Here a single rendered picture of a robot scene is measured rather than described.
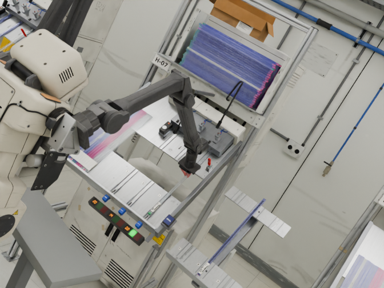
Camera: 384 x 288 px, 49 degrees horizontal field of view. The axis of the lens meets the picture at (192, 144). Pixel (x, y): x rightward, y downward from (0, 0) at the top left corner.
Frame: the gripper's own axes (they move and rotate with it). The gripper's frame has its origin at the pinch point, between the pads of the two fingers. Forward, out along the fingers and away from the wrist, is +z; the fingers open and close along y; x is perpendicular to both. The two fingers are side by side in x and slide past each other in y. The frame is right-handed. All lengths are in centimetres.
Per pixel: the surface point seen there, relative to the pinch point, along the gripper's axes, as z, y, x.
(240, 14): -37, 40, -95
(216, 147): -7.5, -2.5, -20.1
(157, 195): 3.0, 3.8, 18.5
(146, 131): 0.1, 35.5, -7.7
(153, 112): -1.3, 42.0, -20.5
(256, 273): 172, -48, -76
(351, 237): 4, -83, -31
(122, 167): 3.0, 29.0, 17.9
